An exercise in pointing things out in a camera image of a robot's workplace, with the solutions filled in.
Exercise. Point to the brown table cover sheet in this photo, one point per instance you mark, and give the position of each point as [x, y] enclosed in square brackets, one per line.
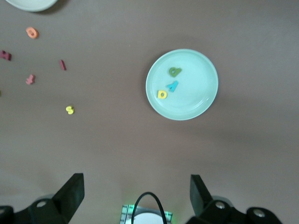
[245, 151]

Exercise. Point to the pink foam letter f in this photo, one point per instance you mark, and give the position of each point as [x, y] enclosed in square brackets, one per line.
[30, 79]

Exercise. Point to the dark red foam letter i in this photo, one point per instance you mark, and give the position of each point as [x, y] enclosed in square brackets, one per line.
[62, 65]

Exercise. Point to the orange foam letter e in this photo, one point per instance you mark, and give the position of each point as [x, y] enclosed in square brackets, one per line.
[35, 35]

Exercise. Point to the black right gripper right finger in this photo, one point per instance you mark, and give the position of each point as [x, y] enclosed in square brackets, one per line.
[203, 203]

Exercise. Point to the yellow foam letter a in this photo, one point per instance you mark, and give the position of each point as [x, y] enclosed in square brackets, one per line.
[159, 94]

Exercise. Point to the green foam letter p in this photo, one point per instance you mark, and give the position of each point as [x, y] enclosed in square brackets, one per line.
[178, 70]

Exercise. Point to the light green plastic plate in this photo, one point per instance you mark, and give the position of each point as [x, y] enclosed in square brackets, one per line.
[198, 98]

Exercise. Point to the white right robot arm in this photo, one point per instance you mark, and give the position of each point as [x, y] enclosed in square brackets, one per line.
[147, 219]

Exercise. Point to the light blue foam letter y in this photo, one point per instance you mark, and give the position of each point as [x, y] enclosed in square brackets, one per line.
[174, 86]

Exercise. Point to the yellow foam letter s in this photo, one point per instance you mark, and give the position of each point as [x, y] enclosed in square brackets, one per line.
[69, 110]

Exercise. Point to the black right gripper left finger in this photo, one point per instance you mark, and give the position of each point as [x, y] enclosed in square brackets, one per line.
[67, 196]

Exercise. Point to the beige plastic plate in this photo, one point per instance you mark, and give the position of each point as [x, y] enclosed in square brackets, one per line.
[32, 4]

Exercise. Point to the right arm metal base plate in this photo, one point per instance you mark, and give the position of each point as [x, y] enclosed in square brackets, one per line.
[126, 212]

